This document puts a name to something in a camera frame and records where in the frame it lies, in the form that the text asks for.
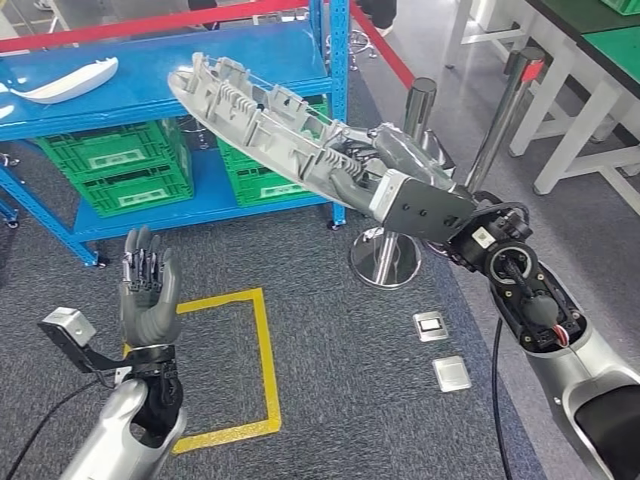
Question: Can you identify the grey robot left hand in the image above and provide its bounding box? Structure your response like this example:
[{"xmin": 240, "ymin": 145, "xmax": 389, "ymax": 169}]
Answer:
[{"xmin": 118, "ymin": 226, "xmax": 183, "ymax": 349}]

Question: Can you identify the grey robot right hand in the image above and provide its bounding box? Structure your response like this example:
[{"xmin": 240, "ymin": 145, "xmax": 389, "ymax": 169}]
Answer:
[{"xmin": 330, "ymin": 122, "xmax": 478, "ymax": 246}]

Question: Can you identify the silver plastic wheel hubcap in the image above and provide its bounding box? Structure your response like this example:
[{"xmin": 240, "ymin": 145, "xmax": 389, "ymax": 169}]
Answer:
[{"xmin": 167, "ymin": 51, "xmax": 396, "ymax": 220}]

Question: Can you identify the blue metal shelf rack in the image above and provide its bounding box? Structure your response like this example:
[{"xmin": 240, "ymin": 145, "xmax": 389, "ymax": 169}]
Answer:
[
  {"xmin": 0, "ymin": 197, "xmax": 21, "ymax": 231},
  {"xmin": 0, "ymin": 0, "xmax": 351, "ymax": 270}
]

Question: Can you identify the white plastic trim part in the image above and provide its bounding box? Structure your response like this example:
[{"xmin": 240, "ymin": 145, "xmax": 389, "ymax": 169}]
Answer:
[{"xmin": 10, "ymin": 56, "xmax": 120, "ymax": 105}]

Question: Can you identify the chrome barrier stanchion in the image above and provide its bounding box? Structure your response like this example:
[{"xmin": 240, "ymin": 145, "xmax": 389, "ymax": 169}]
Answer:
[
  {"xmin": 349, "ymin": 77, "xmax": 438, "ymax": 291},
  {"xmin": 422, "ymin": 44, "xmax": 547, "ymax": 197}
]

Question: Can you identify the green folded plastic crate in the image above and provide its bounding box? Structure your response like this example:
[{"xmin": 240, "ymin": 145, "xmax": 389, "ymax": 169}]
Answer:
[
  {"xmin": 230, "ymin": 165, "xmax": 326, "ymax": 208},
  {"xmin": 216, "ymin": 95, "xmax": 331, "ymax": 177},
  {"xmin": 69, "ymin": 162, "xmax": 196, "ymax": 219},
  {"xmin": 599, "ymin": 0, "xmax": 640, "ymax": 16},
  {"xmin": 32, "ymin": 119, "xmax": 193, "ymax": 175}
]

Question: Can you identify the yellow floor tape square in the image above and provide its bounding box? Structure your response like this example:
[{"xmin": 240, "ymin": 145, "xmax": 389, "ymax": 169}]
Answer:
[{"xmin": 122, "ymin": 288, "xmax": 282, "ymax": 456}]

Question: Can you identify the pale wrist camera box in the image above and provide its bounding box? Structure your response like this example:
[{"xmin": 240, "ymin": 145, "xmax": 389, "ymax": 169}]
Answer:
[{"xmin": 38, "ymin": 306, "xmax": 126, "ymax": 374}]

